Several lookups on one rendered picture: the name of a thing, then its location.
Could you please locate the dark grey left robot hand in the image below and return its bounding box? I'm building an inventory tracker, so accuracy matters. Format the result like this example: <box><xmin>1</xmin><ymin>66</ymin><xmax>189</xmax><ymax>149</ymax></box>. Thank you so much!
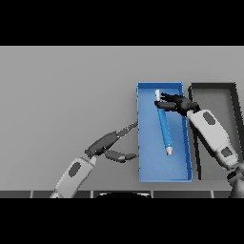
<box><xmin>84</xmin><ymin>121</ymin><xmax>139</xmax><ymax>164</ymax></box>

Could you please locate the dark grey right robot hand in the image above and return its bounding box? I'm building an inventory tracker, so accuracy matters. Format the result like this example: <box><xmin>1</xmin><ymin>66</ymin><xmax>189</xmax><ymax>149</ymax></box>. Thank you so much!
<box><xmin>153</xmin><ymin>91</ymin><xmax>202</xmax><ymax>118</ymax></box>

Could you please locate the blue pipe with pale ends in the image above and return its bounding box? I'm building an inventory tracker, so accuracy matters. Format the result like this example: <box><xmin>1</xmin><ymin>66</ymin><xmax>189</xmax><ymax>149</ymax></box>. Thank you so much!
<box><xmin>154</xmin><ymin>89</ymin><xmax>174</xmax><ymax>156</ymax></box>

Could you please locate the blue rectangular bin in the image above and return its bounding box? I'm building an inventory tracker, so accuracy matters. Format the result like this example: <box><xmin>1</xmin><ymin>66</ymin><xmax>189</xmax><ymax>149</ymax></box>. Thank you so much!
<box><xmin>135</xmin><ymin>81</ymin><xmax>193</xmax><ymax>183</ymax></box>

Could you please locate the dark grey rectangular bin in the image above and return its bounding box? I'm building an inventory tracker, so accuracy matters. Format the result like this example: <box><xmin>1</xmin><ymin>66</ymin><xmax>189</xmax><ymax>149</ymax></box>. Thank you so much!
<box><xmin>188</xmin><ymin>82</ymin><xmax>244</xmax><ymax>181</ymax></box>

